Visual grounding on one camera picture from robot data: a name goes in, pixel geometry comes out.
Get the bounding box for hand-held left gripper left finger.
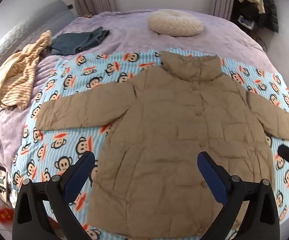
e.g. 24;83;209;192
12;151;96;240

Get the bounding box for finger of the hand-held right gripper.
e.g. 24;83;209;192
277;144;289;164

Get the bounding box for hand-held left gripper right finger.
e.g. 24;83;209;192
196;151;280;240

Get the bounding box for tan puffer jacket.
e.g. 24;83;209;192
36;50;289;240

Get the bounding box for red packet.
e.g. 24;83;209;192
0;206;16;222

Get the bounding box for monkey print striped blanket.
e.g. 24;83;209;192
11;47;289;240

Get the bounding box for yellow striped garment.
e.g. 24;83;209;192
0;30;53;111

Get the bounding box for blue jeans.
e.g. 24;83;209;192
50;27;110;55

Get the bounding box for purple bedspread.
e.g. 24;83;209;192
0;9;275;170

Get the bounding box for black hanging coat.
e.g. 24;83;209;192
259;0;279;33

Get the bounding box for round cream knitted cushion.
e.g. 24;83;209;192
148;10;203;37

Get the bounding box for grey padded headboard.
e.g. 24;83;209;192
0;0;76;140

